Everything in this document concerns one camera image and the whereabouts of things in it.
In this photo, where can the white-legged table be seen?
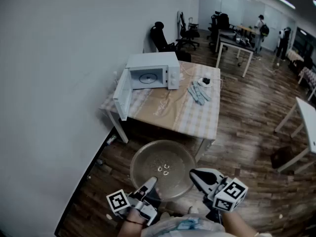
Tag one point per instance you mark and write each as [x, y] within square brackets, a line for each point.
[123, 134]

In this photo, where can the small white cup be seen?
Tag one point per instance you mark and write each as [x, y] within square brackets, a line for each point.
[207, 75]

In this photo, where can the black office chair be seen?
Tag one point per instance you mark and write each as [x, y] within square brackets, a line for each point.
[224, 21]
[187, 33]
[160, 41]
[213, 21]

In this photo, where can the person's white clothing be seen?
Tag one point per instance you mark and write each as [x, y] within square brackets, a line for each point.
[172, 227]

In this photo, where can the person's white shoe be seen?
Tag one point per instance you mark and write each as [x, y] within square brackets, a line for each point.
[192, 209]
[165, 215]

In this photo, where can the black backpack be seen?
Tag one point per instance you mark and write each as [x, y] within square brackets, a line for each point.
[264, 30]

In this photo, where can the small white plate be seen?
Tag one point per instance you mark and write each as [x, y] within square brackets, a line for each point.
[209, 85]

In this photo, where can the wooden-topped desk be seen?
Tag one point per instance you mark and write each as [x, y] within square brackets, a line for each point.
[244, 28]

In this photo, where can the table with checkered cloth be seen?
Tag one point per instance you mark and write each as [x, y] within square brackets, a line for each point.
[308, 75]
[293, 55]

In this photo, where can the person's right forearm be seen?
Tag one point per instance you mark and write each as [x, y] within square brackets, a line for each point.
[237, 226]

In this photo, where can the dark-topped desk with white legs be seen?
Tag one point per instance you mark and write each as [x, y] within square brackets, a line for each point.
[232, 41]

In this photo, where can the pile of dark equipment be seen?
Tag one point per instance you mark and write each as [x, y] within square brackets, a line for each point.
[243, 41]

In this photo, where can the white microwave oven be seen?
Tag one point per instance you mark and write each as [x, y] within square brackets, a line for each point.
[153, 60]

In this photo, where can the small white desk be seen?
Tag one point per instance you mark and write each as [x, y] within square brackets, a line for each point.
[225, 31]

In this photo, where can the clear glass turntable plate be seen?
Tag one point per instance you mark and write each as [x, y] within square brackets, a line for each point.
[163, 157]

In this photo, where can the person's left forearm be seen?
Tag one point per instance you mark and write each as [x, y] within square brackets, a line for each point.
[130, 228]

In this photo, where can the small black jar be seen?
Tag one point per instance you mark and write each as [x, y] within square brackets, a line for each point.
[205, 81]

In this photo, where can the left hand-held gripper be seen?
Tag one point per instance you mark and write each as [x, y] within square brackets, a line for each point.
[118, 201]

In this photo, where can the small colourful bottle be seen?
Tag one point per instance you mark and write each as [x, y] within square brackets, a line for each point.
[112, 139]

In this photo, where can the large white desk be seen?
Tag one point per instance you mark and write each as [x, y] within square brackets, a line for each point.
[307, 117]

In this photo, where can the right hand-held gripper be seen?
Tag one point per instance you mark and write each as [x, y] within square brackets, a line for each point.
[229, 194]

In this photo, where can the dark brown bag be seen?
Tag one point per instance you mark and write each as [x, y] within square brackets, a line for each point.
[281, 157]

